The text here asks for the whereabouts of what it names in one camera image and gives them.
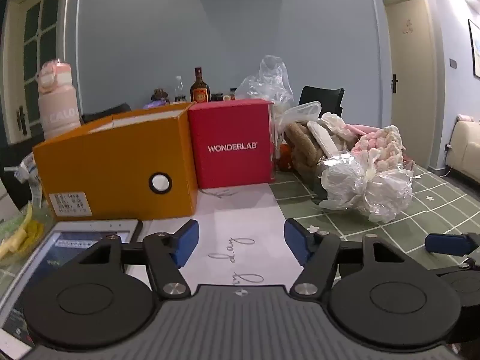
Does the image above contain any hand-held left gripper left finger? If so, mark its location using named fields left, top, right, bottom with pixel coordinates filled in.
left=77, top=218, right=199, bottom=301

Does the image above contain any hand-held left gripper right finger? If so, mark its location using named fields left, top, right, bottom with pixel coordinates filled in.
left=284, top=218, right=407, bottom=301

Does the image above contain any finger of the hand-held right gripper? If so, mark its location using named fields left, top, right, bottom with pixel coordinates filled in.
left=425, top=232, right=480, bottom=257

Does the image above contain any orange cardboard box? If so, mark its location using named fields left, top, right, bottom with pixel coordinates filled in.
left=33, top=102, right=199, bottom=221

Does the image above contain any red cardboard box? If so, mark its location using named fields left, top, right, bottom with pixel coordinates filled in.
left=187, top=98, right=275, bottom=190

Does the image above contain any white fluffy cloth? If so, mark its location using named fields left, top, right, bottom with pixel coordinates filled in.
left=319, top=112, right=347, bottom=137

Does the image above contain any green checked tablecloth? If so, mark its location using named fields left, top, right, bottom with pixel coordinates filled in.
left=269, top=162, right=480, bottom=275

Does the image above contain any orange plush toy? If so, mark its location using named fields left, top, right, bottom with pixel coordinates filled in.
left=277, top=144, right=295, bottom=172

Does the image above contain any clear wrapped white bundle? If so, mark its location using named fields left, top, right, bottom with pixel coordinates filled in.
left=319, top=150, right=415, bottom=223

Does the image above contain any brown plush toy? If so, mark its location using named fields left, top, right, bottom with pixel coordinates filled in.
left=285, top=121, right=328, bottom=181

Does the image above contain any cream sofa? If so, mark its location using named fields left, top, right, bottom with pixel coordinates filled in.
left=444, top=113, right=480, bottom=185

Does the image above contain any white flat pad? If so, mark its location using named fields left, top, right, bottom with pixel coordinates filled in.
left=307, top=120, right=340, bottom=157

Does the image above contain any pink white crocheted toy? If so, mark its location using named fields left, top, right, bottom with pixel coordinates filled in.
left=352, top=124, right=406, bottom=174

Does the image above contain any white plastic bag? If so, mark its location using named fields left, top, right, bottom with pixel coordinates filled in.
left=275, top=100, right=323, bottom=137

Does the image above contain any pink cloth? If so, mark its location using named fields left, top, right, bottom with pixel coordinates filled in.
left=343, top=123, right=377, bottom=136

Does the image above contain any white tablet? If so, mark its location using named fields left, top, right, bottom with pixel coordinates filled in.
left=0, top=218, right=144, bottom=360

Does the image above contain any black chair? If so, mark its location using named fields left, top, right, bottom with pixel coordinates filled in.
left=80, top=103, right=132, bottom=125
left=298, top=85, right=345, bottom=118

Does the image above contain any clear plastic bottle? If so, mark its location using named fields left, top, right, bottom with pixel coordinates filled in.
left=173, top=76, right=187, bottom=103

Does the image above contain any brown liquor bottle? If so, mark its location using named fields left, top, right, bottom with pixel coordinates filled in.
left=190, top=67, right=211, bottom=103

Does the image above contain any yellow snack bag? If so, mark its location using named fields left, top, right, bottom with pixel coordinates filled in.
left=0, top=202, right=50, bottom=268

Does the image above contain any clear plastic bag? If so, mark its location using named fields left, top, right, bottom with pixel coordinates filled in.
left=234, top=55, right=295, bottom=114

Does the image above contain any cream door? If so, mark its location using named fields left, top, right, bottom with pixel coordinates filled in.
left=383, top=0, right=436, bottom=170

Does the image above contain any white printed packet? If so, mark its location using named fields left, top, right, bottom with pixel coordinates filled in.
left=14, top=155, right=46, bottom=208

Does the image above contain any pink water bottle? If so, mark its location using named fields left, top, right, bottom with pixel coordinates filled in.
left=37, top=59, right=82, bottom=141

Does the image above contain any glass panel door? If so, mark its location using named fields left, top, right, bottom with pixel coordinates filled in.
left=3, top=0, right=67, bottom=145

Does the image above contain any framed wall picture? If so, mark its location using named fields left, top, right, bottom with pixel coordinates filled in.
left=467, top=19, right=480, bottom=80

